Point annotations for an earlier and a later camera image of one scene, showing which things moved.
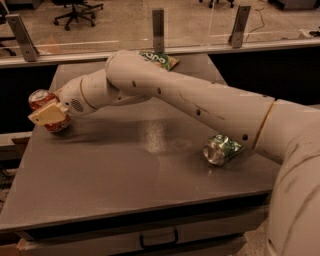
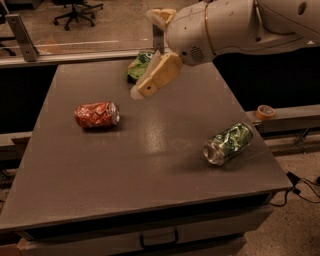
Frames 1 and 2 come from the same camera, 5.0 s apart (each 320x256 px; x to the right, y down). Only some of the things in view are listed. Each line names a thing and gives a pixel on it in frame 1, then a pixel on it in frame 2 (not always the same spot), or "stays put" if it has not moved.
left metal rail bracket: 29,51 stays put
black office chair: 81,10 stays put
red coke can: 41,99 to 95,115
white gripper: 70,95 to 188,35
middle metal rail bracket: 158,30 stays put
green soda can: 220,148 stays put
